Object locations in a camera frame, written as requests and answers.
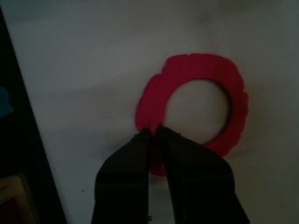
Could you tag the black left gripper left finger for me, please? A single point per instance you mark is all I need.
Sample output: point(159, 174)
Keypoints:
point(123, 175)

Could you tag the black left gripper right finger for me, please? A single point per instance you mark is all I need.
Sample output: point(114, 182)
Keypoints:
point(202, 180)

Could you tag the white cutting board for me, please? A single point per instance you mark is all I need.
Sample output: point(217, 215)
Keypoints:
point(98, 73)

